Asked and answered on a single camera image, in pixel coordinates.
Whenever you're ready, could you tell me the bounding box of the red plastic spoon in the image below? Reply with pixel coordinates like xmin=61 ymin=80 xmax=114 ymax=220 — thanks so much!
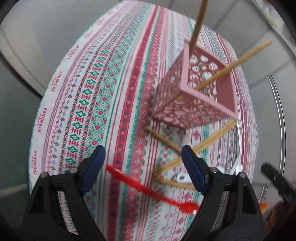
xmin=106 ymin=165 xmax=199 ymax=214

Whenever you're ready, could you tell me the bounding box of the wooden chopstick pair upper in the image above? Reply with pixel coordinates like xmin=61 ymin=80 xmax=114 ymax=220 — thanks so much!
xmin=152 ymin=120 xmax=237 ymax=176

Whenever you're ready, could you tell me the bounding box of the patterned striped tablecloth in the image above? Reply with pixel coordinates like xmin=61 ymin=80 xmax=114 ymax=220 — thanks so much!
xmin=28 ymin=1 xmax=258 ymax=240

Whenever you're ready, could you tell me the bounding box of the pink perforated utensil holder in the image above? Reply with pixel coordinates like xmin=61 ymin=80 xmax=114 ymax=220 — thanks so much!
xmin=152 ymin=40 xmax=238 ymax=129

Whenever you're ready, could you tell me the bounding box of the wooden chopstick leaning in holder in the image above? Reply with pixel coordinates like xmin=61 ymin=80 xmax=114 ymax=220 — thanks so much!
xmin=176 ymin=39 xmax=273 ymax=102

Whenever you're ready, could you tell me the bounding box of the wooden chopstick upright in holder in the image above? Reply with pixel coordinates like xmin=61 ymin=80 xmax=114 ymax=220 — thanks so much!
xmin=189 ymin=0 xmax=209 ymax=56

